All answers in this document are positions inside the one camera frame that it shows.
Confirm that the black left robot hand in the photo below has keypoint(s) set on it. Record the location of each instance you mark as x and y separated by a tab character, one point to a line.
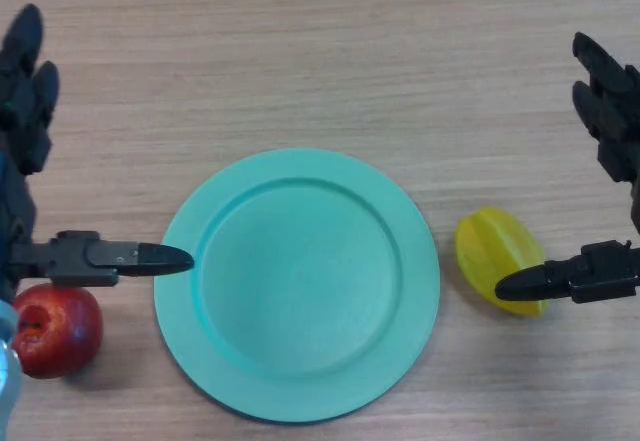
75	260

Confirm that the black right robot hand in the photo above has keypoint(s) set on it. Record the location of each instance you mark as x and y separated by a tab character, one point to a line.
607	111

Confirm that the yellow starfruit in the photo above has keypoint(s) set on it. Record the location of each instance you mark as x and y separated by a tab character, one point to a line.
492	246

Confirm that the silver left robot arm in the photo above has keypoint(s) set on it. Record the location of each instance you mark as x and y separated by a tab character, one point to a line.
7	376

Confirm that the green round plate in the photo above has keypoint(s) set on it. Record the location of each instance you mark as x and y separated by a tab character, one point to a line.
300	281

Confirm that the red apple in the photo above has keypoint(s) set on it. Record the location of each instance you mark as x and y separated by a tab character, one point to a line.
62	333

